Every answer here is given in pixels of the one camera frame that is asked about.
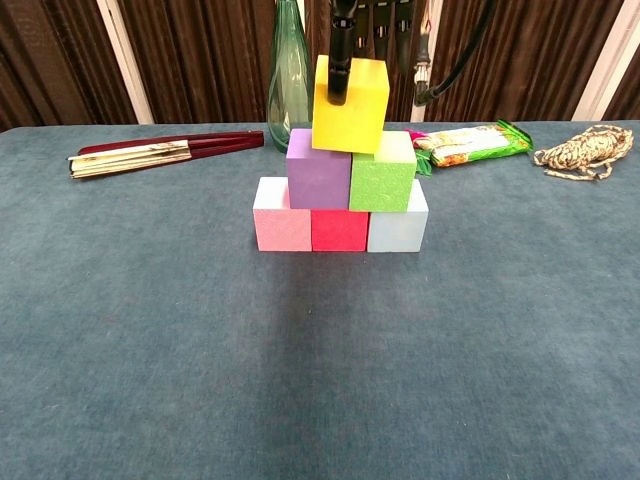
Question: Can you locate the folded red paper fan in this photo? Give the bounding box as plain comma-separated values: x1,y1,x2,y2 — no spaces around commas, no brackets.
66,130,265,180

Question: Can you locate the blue felt table mat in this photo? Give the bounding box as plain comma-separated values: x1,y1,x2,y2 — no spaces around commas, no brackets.
0,119,640,480

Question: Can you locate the green foam cube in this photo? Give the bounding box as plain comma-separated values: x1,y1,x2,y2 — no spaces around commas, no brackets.
347,129,418,213

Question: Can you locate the beige braided rope bundle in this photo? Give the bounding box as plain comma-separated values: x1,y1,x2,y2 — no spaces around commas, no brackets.
532,124,635,182

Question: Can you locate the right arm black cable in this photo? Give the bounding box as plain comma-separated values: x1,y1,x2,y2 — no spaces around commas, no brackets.
412,0,496,108

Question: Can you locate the pink foam cube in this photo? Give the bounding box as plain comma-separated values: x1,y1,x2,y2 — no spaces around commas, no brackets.
252,176,314,253

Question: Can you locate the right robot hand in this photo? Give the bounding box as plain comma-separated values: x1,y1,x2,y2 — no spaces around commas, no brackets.
327,0,416,107

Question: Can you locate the red foam cube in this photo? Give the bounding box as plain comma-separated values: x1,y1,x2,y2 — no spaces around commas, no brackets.
310,208,370,253

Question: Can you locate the brown pleated curtain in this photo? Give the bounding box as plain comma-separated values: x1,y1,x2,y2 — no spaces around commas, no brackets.
0,0,640,134

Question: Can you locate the green snack packet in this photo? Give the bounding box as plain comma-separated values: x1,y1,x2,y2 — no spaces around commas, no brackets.
413,118,535,168

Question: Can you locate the green glass bottle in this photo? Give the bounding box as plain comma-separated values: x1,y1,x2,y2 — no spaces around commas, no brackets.
267,0,321,154

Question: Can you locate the light blue foam cube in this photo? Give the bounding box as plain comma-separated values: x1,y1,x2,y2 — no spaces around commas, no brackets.
366,178,430,254

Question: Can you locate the yellow block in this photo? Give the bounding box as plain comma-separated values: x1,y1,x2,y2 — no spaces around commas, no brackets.
311,54,391,155

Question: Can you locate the purple foam cube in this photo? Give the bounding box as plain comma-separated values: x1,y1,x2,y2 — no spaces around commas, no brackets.
285,127,352,211

